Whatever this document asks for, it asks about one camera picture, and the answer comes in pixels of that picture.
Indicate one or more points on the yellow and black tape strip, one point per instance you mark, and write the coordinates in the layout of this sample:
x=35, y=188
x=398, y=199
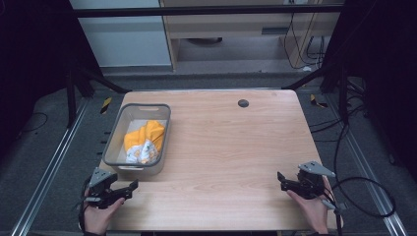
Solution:
x=105, y=105
x=317, y=101

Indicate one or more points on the black horizontal bar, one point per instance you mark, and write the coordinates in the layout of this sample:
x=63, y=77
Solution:
x=196, y=11

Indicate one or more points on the person's right hand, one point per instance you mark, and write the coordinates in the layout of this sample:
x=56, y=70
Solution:
x=311, y=211

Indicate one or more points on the aluminium floor rail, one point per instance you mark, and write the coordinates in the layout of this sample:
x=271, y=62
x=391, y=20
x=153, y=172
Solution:
x=49, y=170
x=370, y=173

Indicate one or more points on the light wooden desk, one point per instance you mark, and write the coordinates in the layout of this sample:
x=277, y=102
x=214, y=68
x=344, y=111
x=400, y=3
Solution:
x=229, y=24

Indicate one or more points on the dark curtain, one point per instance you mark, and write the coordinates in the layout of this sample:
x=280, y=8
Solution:
x=387, y=82
x=32, y=65

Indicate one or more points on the dark round table grommet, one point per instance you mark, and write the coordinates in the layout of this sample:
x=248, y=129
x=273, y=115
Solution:
x=243, y=103

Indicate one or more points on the person's left hand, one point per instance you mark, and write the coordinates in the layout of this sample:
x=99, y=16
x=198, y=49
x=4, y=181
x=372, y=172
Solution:
x=98, y=218

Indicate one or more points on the black metal stand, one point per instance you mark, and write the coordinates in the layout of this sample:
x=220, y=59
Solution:
x=71, y=98
x=342, y=95

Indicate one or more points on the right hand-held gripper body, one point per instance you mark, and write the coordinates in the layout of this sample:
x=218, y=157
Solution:
x=311, y=183

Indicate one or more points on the white cabinet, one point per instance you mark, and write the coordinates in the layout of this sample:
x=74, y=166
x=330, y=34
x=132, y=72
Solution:
x=124, y=39

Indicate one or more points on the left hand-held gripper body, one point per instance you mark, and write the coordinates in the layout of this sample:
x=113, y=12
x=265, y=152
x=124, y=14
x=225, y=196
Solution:
x=100, y=183

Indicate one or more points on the orange and white cloth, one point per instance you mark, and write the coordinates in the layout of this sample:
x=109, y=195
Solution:
x=147, y=132

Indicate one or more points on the grey plastic basket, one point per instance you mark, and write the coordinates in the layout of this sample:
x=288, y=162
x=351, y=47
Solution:
x=131, y=114

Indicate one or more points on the small white plug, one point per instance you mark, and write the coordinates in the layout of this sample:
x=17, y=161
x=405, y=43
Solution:
x=307, y=68

